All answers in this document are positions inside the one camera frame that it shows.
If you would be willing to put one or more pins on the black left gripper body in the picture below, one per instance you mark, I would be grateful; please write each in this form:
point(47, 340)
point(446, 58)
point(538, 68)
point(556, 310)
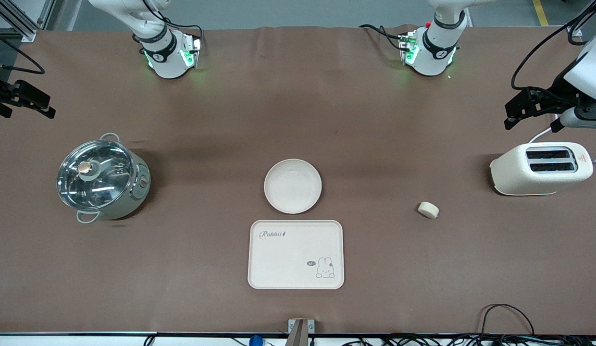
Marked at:
point(561, 94)

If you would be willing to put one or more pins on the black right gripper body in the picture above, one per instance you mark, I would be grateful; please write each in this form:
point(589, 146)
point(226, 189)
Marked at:
point(0, 92)

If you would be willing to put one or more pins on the white steamed bun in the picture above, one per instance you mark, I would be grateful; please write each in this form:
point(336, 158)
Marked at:
point(428, 210)

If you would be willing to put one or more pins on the round cream plate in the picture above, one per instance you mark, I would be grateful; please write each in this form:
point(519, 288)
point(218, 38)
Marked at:
point(292, 186)

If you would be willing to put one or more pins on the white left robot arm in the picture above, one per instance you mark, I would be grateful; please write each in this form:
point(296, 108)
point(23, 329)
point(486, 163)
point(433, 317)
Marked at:
point(435, 53)

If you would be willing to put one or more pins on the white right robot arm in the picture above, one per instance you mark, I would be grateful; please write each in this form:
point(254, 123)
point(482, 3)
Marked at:
point(166, 57)

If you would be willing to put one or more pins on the cream rabbit print tray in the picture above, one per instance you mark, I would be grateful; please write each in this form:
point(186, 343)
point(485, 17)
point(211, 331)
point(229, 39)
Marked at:
point(288, 259)

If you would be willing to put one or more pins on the cream two-slot toaster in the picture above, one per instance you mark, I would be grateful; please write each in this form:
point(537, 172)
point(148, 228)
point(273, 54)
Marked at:
point(524, 173)

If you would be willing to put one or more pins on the glass pot lid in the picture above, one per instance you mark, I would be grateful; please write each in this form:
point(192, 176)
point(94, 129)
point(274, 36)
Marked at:
point(93, 175)

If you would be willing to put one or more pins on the pale green electric pot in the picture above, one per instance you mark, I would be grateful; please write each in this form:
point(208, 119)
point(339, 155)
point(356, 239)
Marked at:
point(134, 192)

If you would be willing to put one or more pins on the brown table mat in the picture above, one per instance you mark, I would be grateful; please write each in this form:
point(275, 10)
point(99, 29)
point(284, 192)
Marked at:
point(298, 110)

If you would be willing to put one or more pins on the blue round cap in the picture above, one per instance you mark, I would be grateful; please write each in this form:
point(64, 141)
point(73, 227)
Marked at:
point(255, 341)

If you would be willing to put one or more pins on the aluminium frame post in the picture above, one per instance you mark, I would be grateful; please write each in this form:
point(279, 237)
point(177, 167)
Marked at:
point(580, 21)
point(19, 19)

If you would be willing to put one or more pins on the grey metal camera bracket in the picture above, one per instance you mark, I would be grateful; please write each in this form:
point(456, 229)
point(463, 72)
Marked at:
point(300, 331)

